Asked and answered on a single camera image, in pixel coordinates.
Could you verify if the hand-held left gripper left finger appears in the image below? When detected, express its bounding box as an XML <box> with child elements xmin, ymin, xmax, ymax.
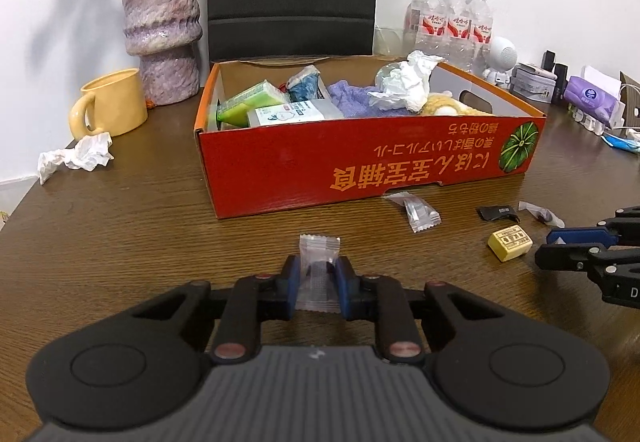
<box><xmin>120</xmin><ymin>254</ymin><xmax>302</xmax><ymax>363</ymax></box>

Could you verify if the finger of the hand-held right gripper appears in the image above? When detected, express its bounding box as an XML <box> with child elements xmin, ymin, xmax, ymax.
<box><xmin>546</xmin><ymin>204</ymin><xmax>640</xmax><ymax>249</ymax></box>
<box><xmin>534</xmin><ymin>244</ymin><xmax>621</xmax><ymax>284</ymax></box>

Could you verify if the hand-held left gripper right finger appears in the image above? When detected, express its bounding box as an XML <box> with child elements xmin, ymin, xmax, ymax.
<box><xmin>335</xmin><ymin>256</ymin><xmax>516</xmax><ymax>366</ymax></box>

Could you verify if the red cardboard box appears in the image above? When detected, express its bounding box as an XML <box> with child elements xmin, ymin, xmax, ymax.
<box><xmin>193</xmin><ymin>55</ymin><xmax>547</xmax><ymax>220</ymax></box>

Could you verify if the white wet wipes pack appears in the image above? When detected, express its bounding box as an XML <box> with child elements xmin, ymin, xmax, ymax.
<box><xmin>248</xmin><ymin>99</ymin><xmax>346</xmax><ymax>127</ymax></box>

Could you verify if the white yellow plush lamb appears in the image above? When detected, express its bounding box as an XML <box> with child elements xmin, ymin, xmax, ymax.
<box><xmin>421</xmin><ymin>91</ymin><xmax>494</xmax><ymax>118</ymax></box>

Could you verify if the purple cloth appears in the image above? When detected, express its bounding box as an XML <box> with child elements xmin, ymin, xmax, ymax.
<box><xmin>326</xmin><ymin>79</ymin><xmax>398</xmax><ymax>120</ymax></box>

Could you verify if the green sponge pack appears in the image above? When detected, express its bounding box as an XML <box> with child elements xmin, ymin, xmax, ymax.
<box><xmin>215</xmin><ymin>80</ymin><xmax>292</xmax><ymax>127</ymax></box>

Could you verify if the blue snack packet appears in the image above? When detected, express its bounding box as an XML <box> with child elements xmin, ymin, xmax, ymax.
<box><xmin>286</xmin><ymin>65</ymin><xmax>332</xmax><ymax>103</ymax></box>

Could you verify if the large white tissue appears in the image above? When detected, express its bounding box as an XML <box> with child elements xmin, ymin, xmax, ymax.
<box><xmin>367</xmin><ymin>50</ymin><xmax>447</xmax><ymax>114</ymax></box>

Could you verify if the clear wrapper with dark candy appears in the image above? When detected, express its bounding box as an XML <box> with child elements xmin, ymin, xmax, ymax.
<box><xmin>517</xmin><ymin>200</ymin><xmax>566</xmax><ymax>228</ymax></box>

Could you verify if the yellow small block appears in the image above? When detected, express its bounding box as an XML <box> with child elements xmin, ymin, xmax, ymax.
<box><xmin>488</xmin><ymin>224</ymin><xmax>533</xmax><ymax>264</ymax></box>

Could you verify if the black small packet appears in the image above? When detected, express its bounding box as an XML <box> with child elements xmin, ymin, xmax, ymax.
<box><xmin>476</xmin><ymin>204</ymin><xmax>521</xmax><ymax>223</ymax></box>

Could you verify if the white power strip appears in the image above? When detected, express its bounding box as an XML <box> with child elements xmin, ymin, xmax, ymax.
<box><xmin>569</xmin><ymin>103</ymin><xmax>627</xmax><ymax>135</ymax></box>

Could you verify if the purple tissue pack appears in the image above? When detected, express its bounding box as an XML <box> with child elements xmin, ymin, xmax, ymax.
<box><xmin>564</xmin><ymin>66</ymin><xmax>627</xmax><ymax>125</ymax></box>

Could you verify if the wooden chair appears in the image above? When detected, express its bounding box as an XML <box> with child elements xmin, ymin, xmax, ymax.
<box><xmin>619</xmin><ymin>70</ymin><xmax>640</xmax><ymax>129</ymax></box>

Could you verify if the grey small box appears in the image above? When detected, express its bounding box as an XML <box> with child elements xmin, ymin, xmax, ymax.
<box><xmin>509</xmin><ymin>62</ymin><xmax>559</xmax><ymax>104</ymax></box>

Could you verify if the black small device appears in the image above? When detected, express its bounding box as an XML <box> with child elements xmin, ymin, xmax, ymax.
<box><xmin>541</xmin><ymin>50</ymin><xmax>569</xmax><ymax>95</ymax></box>

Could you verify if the white robot figurine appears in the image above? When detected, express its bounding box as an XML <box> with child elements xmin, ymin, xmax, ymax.
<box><xmin>481</xmin><ymin>36</ymin><xmax>521</xmax><ymax>86</ymax></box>

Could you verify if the clear water bottle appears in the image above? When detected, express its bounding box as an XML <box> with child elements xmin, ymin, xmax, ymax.
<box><xmin>440</xmin><ymin>0</ymin><xmax>473</xmax><ymax>68</ymax></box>
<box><xmin>403</xmin><ymin>0</ymin><xmax>447</xmax><ymax>57</ymax></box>
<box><xmin>462</xmin><ymin>0</ymin><xmax>495</xmax><ymax>75</ymax></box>

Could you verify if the clear glass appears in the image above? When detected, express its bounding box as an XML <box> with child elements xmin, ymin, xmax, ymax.
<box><xmin>374</xmin><ymin>26</ymin><xmax>407</xmax><ymax>59</ymax></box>

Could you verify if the yellow mug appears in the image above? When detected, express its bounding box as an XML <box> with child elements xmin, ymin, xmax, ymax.
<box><xmin>69</xmin><ymin>68</ymin><xmax>149</xmax><ymax>139</ymax></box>

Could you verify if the purple textured vase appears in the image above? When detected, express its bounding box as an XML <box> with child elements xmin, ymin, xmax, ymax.
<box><xmin>120</xmin><ymin>0</ymin><xmax>204</xmax><ymax>106</ymax></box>

